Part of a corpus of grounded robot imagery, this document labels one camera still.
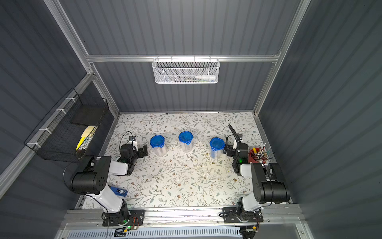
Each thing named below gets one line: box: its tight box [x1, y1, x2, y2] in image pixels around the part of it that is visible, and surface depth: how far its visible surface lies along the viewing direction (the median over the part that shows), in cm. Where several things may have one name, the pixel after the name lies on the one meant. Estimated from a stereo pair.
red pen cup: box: [247, 147, 269, 164], surface depth 79 cm
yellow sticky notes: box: [75, 125, 96, 151], surface depth 74 cm
